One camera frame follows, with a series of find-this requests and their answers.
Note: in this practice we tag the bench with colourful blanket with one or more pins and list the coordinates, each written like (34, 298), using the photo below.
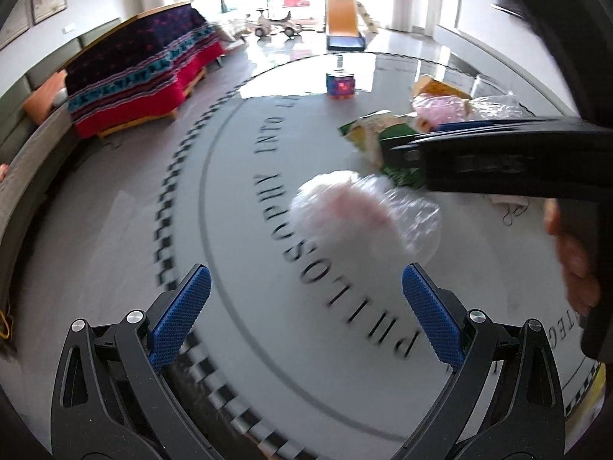
(139, 72)

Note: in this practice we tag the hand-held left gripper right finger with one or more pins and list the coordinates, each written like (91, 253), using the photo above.
(428, 309)

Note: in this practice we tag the white wall socket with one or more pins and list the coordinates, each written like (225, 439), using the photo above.
(69, 27)

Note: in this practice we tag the clear plastic container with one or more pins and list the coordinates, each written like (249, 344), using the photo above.
(500, 108)

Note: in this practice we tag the grey green sofa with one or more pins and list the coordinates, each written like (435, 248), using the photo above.
(28, 163)

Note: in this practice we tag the colourful cube box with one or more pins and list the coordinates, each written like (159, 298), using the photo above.
(341, 85)

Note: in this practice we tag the yellow paper cup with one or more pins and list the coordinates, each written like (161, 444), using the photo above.
(440, 87)

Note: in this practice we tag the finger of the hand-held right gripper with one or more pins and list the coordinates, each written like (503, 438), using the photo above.
(407, 155)
(483, 125)

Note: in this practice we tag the white cushion pile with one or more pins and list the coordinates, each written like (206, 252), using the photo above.
(230, 31)

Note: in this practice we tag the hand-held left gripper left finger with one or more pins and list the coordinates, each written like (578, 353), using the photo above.
(184, 309)

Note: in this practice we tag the pink item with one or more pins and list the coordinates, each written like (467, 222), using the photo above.
(440, 110)

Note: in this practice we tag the white ride-on toy car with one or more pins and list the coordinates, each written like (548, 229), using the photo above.
(274, 24)

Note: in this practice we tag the wooden bench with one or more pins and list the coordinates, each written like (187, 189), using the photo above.
(184, 88)

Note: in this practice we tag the orange cushion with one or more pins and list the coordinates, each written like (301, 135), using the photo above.
(45, 96)

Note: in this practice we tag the green yellow snack packet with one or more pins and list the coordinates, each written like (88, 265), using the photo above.
(371, 134)

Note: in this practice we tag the person's right hand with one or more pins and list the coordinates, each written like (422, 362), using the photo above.
(572, 268)

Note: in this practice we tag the orange toy slide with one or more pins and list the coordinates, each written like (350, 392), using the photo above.
(344, 19)

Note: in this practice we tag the clear plastic bag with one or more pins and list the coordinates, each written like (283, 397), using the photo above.
(349, 215)

